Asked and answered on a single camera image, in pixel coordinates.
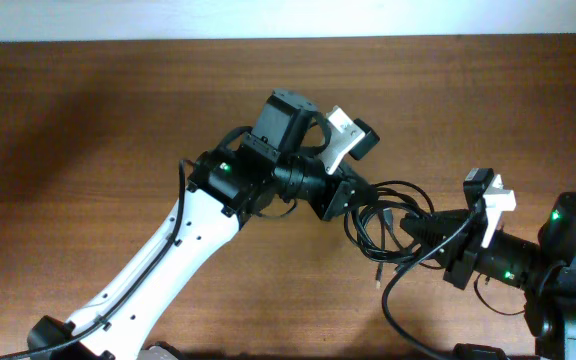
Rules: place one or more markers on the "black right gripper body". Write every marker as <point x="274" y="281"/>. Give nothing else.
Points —
<point x="465" y="252"/>

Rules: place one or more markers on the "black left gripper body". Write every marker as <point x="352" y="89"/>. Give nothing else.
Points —
<point x="336" y="187"/>

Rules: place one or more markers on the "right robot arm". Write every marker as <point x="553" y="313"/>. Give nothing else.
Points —
<point x="544" y="270"/>

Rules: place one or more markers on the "black arm base clamp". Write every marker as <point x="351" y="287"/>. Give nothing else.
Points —
<point x="466" y="351"/>

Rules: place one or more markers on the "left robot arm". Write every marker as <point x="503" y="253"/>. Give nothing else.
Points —
<point x="293" y="152"/>

